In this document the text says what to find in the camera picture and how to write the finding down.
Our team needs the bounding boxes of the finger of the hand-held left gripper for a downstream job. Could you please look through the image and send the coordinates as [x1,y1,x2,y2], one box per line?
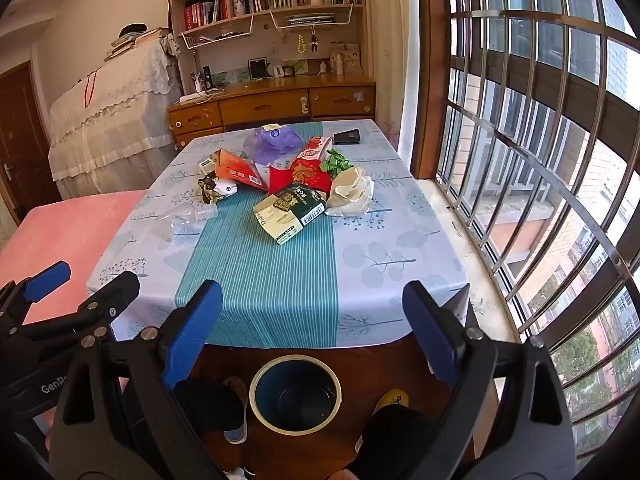
[10,270,141,346]
[0,261,72,328]

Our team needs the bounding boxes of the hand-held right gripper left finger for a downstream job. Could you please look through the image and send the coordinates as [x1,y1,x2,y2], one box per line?
[47,280,226,480]

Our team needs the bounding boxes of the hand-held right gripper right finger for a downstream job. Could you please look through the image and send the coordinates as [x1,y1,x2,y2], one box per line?
[402,281,577,480]

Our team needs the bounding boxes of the blue bin with cream rim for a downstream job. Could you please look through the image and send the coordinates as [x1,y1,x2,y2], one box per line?
[249,355,342,435]

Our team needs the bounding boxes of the clear plastic bottle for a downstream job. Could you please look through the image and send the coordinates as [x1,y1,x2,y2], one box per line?
[167,204,219,233]

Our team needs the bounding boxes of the black gold wrapper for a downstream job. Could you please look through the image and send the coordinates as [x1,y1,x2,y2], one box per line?
[196,172,240,205]

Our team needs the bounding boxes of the cream paper bag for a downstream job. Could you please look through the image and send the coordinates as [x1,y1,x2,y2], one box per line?
[326,166,375,217]

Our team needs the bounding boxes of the green white box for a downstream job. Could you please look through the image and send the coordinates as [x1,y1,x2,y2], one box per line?
[253,182,327,246]

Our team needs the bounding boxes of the orange snack packet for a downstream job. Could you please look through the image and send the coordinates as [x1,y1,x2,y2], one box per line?
[210,148,271,192]

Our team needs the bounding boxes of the green wrapper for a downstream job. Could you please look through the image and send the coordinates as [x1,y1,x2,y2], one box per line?
[320,149,355,177]

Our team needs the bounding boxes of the red patterned bag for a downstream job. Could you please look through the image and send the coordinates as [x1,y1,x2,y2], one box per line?
[269,157,333,196]

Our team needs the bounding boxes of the purple plastic bag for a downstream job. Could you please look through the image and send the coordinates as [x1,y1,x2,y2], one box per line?
[241,125,306,166]

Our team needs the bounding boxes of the red white packet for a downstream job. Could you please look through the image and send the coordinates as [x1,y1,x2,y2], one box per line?
[306,136,335,161]

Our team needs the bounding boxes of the pink upholstered chair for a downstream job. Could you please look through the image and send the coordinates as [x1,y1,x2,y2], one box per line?
[0,190,153,456]

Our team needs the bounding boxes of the person's left leg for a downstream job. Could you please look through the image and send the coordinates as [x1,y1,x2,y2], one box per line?
[172,379,241,441]

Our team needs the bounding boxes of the person's leg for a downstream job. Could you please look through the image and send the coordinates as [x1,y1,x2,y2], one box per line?
[172,379,241,441]
[347,406,453,480]

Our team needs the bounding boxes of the person's right slipper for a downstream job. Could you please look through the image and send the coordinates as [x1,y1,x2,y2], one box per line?
[372,388,410,413]

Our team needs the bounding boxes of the person's slipper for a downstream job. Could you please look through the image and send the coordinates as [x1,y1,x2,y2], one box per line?
[372,388,410,413]
[220,376,250,445]

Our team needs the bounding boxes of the table with patterned cloth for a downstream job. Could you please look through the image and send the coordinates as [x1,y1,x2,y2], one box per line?
[87,119,471,350]

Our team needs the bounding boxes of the person's left slipper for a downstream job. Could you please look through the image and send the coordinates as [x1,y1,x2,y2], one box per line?
[220,376,250,445]

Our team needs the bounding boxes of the person's right leg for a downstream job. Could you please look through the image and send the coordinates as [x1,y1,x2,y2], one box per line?
[347,406,453,480]

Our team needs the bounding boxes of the brown wooden door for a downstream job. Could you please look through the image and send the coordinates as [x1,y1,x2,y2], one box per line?
[0,60,61,226]

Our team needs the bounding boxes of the white lace furniture cover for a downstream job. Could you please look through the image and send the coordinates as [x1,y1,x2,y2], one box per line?
[47,35,183,201]

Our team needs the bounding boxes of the metal window grille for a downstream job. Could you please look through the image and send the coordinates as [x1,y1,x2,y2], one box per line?
[435,0,640,461]

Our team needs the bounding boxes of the wooden desk with drawers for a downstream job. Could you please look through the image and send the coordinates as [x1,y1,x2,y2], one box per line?
[167,76,377,153]

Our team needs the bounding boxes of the stack of flat books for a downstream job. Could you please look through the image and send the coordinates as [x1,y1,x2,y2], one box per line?
[104,24,168,63]

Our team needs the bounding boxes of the white sheer curtain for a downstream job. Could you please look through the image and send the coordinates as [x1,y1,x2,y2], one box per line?
[367,0,418,161]

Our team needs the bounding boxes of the beige decorated cards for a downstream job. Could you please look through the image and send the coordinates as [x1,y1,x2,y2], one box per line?
[329,44,362,75]

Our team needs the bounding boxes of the wooden window frame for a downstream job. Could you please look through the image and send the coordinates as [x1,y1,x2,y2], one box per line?
[410,0,453,181]

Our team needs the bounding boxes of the white wire rack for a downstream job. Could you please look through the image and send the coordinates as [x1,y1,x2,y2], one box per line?
[181,12,256,51]
[270,5,354,31]

